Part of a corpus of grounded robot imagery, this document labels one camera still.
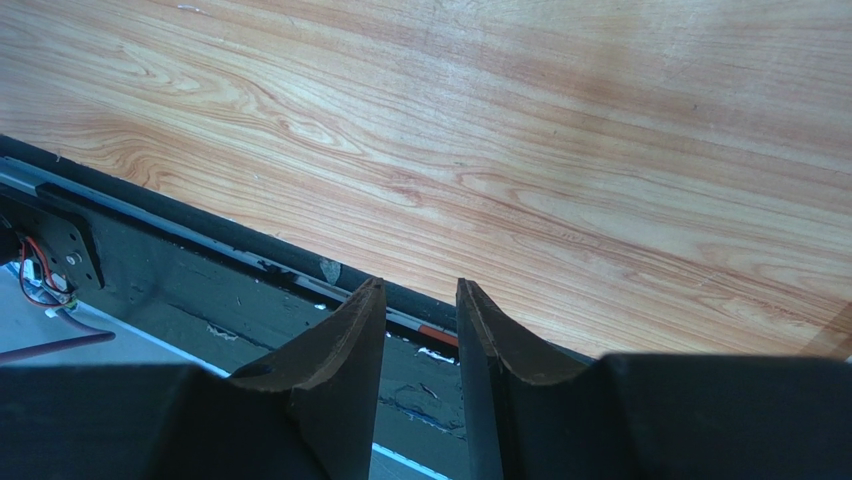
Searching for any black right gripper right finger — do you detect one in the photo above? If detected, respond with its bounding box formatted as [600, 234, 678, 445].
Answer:
[456, 279, 851, 479]

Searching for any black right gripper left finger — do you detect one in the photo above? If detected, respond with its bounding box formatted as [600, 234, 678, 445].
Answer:
[1, 278, 386, 479]

